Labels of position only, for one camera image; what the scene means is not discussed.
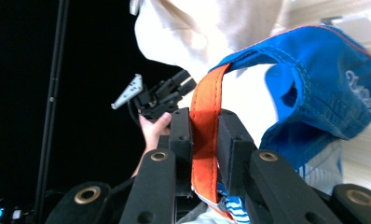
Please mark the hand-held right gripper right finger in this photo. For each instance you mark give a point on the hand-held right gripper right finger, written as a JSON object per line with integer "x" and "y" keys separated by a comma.
{"x": 233, "y": 149}

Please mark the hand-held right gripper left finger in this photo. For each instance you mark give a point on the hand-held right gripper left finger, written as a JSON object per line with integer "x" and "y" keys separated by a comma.
{"x": 181, "y": 133}

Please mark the beige cap with white lining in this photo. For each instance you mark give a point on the beige cap with white lining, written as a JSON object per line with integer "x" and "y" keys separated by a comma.
{"x": 193, "y": 34}

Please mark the blue cap with orange brim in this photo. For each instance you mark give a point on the blue cap with orange brim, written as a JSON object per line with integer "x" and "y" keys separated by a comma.
{"x": 323, "y": 87}

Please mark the black metal stand pole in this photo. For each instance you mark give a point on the black metal stand pole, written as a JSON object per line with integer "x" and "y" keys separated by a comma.
{"x": 51, "y": 102}

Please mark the small white device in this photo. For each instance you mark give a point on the small white device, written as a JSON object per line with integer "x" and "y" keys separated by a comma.
{"x": 17, "y": 214}

